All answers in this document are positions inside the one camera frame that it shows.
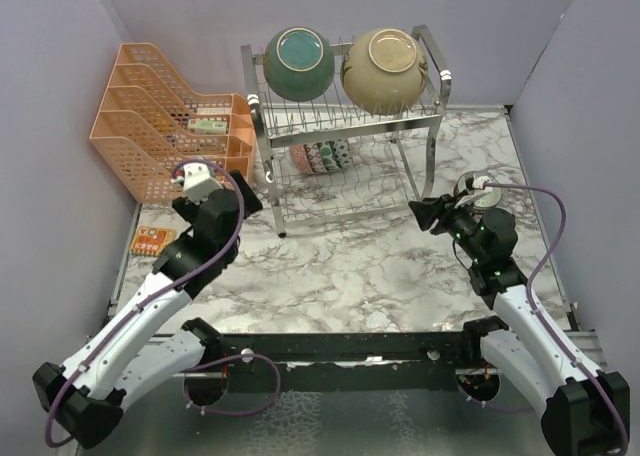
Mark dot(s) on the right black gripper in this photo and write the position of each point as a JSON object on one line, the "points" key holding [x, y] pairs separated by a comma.
{"points": [[429, 210]]}

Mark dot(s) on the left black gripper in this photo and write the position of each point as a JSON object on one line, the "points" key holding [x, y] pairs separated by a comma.
{"points": [[252, 205]]}

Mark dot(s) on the dark red patterned bowl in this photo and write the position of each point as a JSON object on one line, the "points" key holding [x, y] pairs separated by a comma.
{"points": [[315, 158]]}

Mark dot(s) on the steel two-tier dish rack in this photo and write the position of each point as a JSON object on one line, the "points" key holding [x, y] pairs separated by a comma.
{"points": [[394, 157]]}

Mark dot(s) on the pink patterned small bowl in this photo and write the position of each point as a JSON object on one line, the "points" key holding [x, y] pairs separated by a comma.
{"points": [[300, 160]]}

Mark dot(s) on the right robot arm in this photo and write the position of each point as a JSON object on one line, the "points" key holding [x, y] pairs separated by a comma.
{"points": [[582, 409]]}

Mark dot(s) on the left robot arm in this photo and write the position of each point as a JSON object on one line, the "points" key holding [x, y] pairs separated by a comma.
{"points": [[88, 394]]}

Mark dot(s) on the green patterned small bowl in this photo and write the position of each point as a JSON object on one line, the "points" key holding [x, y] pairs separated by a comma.
{"points": [[327, 156]]}

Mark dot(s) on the green white box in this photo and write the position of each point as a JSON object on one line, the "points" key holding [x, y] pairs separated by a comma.
{"points": [[208, 126]]}

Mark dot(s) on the blue dotted small bowl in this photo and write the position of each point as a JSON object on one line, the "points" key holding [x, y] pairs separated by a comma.
{"points": [[342, 153]]}

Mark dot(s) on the orange snack packet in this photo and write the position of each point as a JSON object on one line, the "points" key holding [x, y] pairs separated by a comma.
{"points": [[151, 240]]}

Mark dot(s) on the orange plastic file organizer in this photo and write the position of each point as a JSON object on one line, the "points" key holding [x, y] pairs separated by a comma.
{"points": [[141, 126]]}

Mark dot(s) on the large cream ceramic bowl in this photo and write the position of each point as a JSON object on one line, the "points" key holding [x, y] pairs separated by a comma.
{"points": [[384, 72]]}

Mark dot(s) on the large teal ceramic bowl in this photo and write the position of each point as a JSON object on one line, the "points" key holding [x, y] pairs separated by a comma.
{"points": [[298, 64]]}

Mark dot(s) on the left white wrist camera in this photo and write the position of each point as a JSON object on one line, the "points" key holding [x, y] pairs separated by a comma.
{"points": [[197, 181]]}

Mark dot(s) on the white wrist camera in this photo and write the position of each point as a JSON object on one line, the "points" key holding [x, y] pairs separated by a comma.
{"points": [[197, 181], [473, 190]]}

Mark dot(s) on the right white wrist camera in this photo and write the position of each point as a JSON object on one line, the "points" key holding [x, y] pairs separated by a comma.
{"points": [[473, 190]]}

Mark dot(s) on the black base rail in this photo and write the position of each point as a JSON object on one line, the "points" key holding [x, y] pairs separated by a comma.
{"points": [[337, 362]]}

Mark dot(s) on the aluminium frame rail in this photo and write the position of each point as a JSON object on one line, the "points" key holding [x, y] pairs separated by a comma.
{"points": [[589, 344]]}

